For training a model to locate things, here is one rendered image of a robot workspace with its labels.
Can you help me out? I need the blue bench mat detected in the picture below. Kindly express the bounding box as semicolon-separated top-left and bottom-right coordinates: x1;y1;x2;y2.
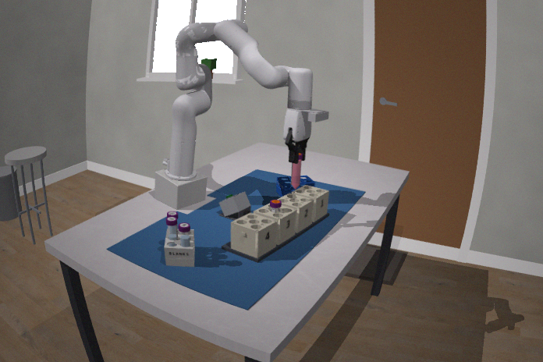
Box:
107;169;366;310

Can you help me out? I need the blue tube rack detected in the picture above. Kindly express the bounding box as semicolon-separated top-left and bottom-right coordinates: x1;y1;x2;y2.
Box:
276;176;315;197

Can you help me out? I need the white tube rack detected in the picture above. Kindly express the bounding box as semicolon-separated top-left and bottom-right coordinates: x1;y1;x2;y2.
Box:
164;229;195;267

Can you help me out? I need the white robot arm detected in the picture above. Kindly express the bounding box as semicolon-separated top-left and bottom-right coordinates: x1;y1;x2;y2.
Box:
162;20;328;181

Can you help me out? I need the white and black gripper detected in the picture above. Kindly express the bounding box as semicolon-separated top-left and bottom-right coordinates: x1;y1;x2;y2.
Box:
283;107;311;164

